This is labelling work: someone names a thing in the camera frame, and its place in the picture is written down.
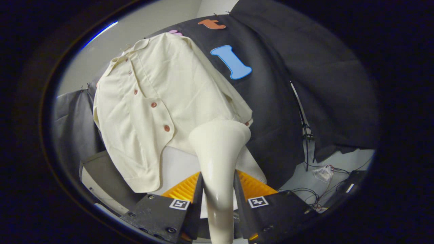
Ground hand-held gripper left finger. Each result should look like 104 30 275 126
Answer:
120 171 204 243

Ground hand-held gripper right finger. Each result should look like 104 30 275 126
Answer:
233 169 319 242

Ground white garment steamer head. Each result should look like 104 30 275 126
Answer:
189 119 252 244

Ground cream button-up shirt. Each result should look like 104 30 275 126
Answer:
93 33 254 193

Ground white mannequin torso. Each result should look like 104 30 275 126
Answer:
149 146 268 219

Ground grey drawer cabinet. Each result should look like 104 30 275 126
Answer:
80 151 146 216

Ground black backdrop cloth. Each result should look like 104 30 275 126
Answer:
54 0 378 190

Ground white cable bundle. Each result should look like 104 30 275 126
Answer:
314 165 334 182

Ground black hanging cables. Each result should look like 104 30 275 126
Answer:
290 81 316 171

